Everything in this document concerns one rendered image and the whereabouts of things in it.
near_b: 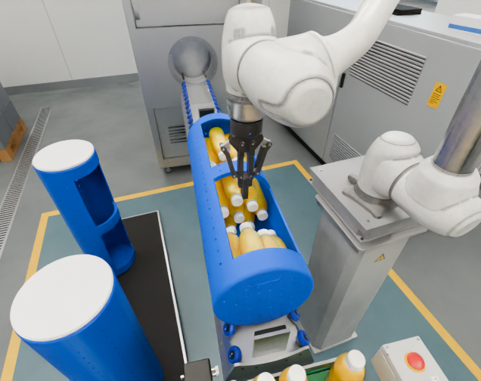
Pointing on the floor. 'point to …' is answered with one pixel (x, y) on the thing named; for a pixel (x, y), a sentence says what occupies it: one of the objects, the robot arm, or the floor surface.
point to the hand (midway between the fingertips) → (244, 186)
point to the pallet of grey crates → (1, 119)
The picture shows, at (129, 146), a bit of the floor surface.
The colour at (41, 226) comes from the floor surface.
